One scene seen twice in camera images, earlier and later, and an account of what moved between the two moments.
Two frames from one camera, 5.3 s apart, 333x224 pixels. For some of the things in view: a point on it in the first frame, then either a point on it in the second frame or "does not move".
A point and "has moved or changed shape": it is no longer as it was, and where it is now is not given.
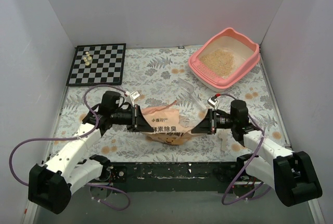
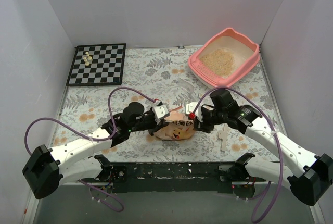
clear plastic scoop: x=190 y=88 does not move
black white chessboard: x=97 y=64 does not move
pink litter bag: x=164 y=121 has moved or changed shape
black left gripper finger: x=143 y=124 -> x=163 y=123
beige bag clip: x=223 y=136 does not move
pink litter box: x=223 y=60 does not move
